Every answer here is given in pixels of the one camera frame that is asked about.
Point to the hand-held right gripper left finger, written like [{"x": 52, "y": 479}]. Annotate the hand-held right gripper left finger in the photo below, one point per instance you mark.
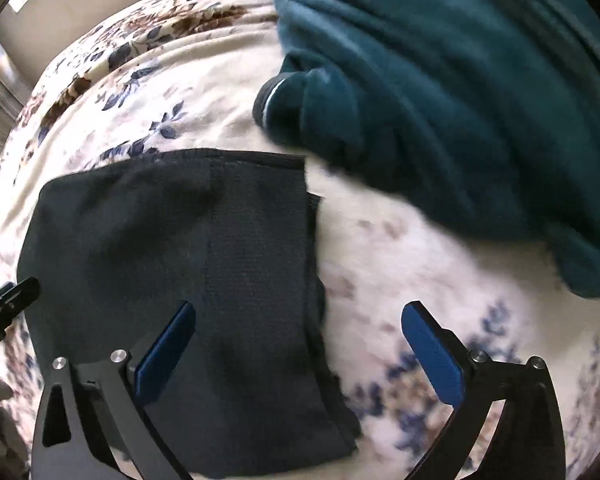
[{"x": 165, "y": 355}]

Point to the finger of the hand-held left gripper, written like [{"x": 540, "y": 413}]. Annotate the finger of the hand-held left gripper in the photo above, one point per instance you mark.
[{"x": 5, "y": 305}]

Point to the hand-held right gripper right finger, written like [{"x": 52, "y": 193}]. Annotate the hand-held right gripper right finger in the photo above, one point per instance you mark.
[{"x": 432, "y": 352}]

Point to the black knit garment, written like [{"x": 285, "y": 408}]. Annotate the black knit garment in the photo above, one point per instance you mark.
[{"x": 155, "y": 240}]

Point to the floral fleece blanket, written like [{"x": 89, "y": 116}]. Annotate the floral fleece blanket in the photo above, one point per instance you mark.
[{"x": 405, "y": 270}]

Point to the teal fleece garment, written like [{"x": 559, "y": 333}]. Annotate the teal fleece garment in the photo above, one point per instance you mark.
[{"x": 430, "y": 85}]

